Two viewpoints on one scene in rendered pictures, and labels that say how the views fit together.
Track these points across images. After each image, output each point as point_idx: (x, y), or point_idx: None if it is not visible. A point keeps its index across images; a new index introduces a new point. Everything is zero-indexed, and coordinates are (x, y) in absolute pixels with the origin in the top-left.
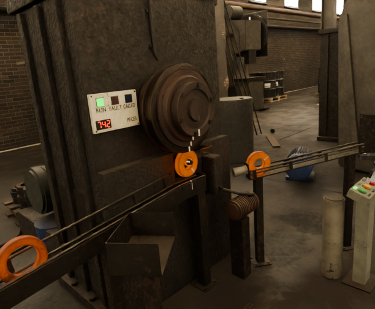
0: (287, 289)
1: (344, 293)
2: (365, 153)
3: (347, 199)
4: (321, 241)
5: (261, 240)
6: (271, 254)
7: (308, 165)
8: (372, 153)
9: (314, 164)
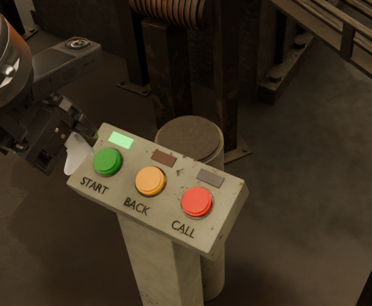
0: None
1: (126, 297)
2: (72, 42)
3: None
4: (363, 274)
5: (219, 110)
6: (261, 164)
7: (296, 22)
8: (56, 58)
9: (310, 30)
